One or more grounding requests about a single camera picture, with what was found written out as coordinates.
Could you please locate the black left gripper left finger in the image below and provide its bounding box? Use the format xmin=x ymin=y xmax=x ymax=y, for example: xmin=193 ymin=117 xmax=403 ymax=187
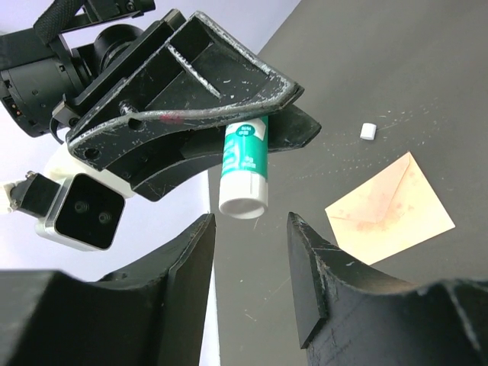
xmin=1 ymin=213 xmax=216 ymax=365

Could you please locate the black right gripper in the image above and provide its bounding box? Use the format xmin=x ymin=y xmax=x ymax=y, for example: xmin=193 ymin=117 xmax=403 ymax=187
xmin=51 ymin=9 xmax=303 ymax=170

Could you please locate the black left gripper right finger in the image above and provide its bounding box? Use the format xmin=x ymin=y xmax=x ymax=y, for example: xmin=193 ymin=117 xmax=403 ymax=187
xmin=287 ymin=213 xmax=487 ymax=365

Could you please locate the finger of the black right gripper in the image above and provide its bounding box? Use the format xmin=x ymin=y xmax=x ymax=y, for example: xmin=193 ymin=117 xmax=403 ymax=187
xmin=112 ymin=105 xmax=321 ymax=202

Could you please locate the white green glue stick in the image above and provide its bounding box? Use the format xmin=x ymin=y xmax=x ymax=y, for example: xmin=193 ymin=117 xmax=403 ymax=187
xmin=218 ymin=117 xmax=268 ymax=220

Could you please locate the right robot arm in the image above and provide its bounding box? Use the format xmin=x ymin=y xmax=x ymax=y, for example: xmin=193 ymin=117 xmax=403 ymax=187
xmin=1 ymin=1 xmax=321 ymax=201

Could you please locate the small white paper scrap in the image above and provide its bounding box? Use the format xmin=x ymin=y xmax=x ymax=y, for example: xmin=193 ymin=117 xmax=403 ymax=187
xmin=360 ymin=123 xmax=377 ymax=141

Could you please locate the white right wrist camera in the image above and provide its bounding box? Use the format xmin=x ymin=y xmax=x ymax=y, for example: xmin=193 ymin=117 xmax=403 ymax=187
xmin=1 ymin=144 xmax=134 ymax=252

